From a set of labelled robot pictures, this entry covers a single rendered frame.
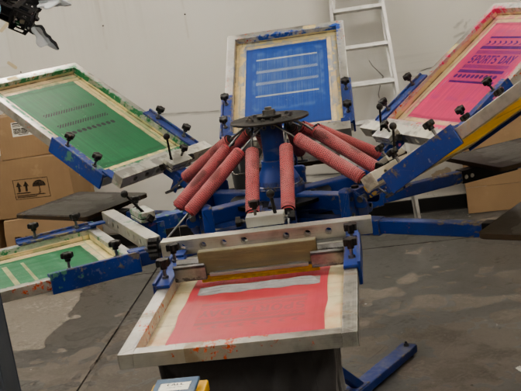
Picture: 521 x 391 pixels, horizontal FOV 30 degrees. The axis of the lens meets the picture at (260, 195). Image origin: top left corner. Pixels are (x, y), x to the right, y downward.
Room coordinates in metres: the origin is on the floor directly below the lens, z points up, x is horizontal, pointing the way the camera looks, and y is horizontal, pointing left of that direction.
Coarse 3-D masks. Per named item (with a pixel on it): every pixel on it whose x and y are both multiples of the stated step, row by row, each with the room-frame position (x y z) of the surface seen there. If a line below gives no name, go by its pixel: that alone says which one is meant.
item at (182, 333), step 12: (192, 300) 2.65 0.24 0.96; (204, 300) 2.63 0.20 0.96; (216, 300) 2.61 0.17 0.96; (228, 300) 2.60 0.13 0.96; (180, 312) 2.56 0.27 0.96; (192, 312) 2.54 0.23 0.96; (180, 324) 2.46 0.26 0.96; (192, 324) 2.44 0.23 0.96; (180, 336) 2.37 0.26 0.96; (192, 336) 2.36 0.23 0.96; (204, 336) 2.34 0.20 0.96; (216, 336) 2.33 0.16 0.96; (228, 336) 2.32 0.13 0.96; (240, 336) 2.30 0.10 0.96
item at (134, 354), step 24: (336, 240) 2.92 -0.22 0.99; (168, 288) 2.69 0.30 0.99; (144, 312) 2.50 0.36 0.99; (144, 336) 2.34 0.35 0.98; (264, 336) 2.19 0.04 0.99; (288, 336) 2.16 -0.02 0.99; (312, 336) 2.15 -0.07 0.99; (336, 336) 2.14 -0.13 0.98; (120, 360) 2.21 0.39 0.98; (144, 360) 2.20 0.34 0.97; (168, 360) 2.19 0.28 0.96; (192, 360) 2.18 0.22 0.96
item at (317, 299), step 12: (264, 276) 2.77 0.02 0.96; (276, 276) 2.75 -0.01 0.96; (288, 276) 2.74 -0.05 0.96; (324, 276) 2.69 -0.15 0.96; (276, 288) 2.65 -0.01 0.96; (288, 288) 2.63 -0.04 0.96; (300, 288) 2.61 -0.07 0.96; (312, 288) 2.60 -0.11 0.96; (324, 288) 2.58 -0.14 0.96; (312, 300) 2.49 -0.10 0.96; (324, 300) 2.48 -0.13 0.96; (312, 312) 2.40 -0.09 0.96; (324, 312) 2.39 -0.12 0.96; (264, 324) 2.36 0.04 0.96; (276, 324) 2.35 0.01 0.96; (288, 324) 2.34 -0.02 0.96; (300, 324) 2.32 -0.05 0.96; (312, 324) 2.31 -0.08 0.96; (324, 324) 2.30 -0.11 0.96
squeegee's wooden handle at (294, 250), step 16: (288, 240) 2.75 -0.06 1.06; (304, 240) 2.73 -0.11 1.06; (208, 256) 2.77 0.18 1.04; (224, 256) 2.76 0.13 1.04; (240, 256) 2.76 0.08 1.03; (256, 256) 2.75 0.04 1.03; (272, 256) 2.74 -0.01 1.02; (288, 256) 2.74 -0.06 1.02; (304, 256) 2.73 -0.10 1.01; (208, 272) 2.77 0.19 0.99
